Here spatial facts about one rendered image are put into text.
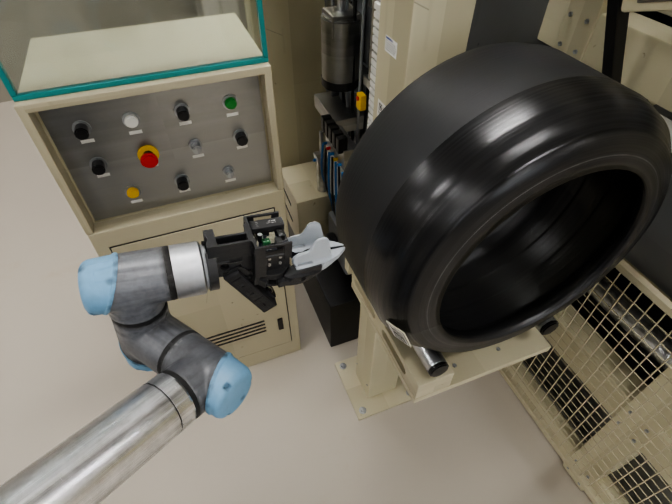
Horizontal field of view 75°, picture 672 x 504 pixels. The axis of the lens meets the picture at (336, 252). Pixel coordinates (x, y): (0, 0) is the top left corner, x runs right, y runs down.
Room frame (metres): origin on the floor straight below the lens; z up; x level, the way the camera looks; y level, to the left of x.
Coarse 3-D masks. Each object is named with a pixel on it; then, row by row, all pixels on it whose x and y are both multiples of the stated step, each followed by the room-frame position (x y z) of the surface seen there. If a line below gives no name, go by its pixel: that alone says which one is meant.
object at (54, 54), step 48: (0, 0) 0.89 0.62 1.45; (48, 0) 0.92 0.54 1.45; (96, 0) 0.95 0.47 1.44; (144, 0) 0.98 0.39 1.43; (192, 0) 1.01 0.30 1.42; (240, 0) 1.05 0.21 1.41; (0, 48) 0.88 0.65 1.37; (48, 48) 0.91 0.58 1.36; (96, 48) 0.94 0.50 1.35; (144, 48) 0.97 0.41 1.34; (192, 48) 1.01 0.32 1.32; (240, 48) 1.04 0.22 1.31
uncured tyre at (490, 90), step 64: (448, 64) 0.67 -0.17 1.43; (512, 64) 0.63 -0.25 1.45; (576, 64) 0.65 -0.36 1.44; (384, 128) 0.61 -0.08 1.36; (448, 128) 0.54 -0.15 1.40; (512, 128) 0.50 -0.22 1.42; (576, 128) 0.50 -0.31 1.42; (640, 128) 0.53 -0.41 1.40; (384, 192) 0.52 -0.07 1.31; (448, 192) 0.46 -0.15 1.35; (512, 192) 0.45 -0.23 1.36; (576, 192) 0.75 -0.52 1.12; (640, 192) 0.56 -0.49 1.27; (384, 256) 0.45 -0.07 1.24; (448, 256) 0.42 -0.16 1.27; (512, 256) 0.72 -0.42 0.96; (576, 256) 0.65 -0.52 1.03; (384, 320) 0.44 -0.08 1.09; (448, 320) 0.56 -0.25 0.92; (512, 320) 0.52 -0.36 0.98
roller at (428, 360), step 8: (416, 352) 0.49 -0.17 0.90; (424, 352) 0.48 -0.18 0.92; (432, 352) 0.48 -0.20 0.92; (440, 352) 0.48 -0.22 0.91; (424, 360) 0.47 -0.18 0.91; (432, 360) 0.46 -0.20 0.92; (440, 360) 0.46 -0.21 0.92; (432, 368) 0.44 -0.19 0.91; (440, 368) 0.44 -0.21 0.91; (432, 376) 0.44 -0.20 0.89
